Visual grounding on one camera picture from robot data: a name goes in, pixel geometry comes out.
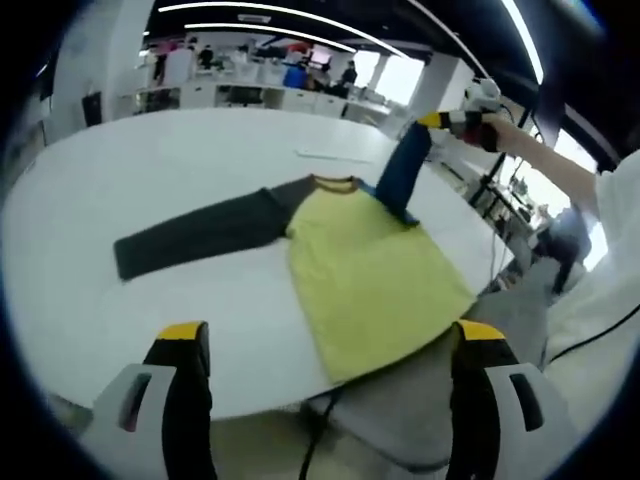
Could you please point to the black office chair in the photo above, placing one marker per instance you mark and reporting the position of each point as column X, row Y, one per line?
column 245, row 96

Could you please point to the black equipment stand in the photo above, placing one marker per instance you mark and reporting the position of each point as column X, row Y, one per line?
column 550, row 107

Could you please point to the white recessed socket strip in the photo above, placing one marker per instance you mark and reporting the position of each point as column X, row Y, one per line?
column 335, row 155

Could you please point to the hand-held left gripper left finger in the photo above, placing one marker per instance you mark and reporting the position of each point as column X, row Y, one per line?
column 187, row 400

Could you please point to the black waste bin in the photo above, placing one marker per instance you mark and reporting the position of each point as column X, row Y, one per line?
column 92, row 110

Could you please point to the person's right hand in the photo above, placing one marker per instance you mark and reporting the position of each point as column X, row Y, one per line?
column 504, row 134

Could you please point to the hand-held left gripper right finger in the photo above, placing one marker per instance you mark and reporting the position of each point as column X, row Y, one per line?
column 472, row 400

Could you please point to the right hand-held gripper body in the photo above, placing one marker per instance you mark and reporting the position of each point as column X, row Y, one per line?
column 480, row 97

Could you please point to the yellow long-sleeved garment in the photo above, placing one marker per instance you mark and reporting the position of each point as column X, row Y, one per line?
column 370, row 280

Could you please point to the long ceiling light strip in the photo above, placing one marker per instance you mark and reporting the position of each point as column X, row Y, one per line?
column 250, row 28
column 210, row 6

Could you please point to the row of white cabinets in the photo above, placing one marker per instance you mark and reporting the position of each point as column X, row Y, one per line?
column 300, row 102

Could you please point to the white square pillar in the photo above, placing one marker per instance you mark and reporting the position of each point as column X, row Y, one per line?
column 100, row 55

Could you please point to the blue container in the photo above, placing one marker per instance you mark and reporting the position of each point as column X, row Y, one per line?
column 295, row 77

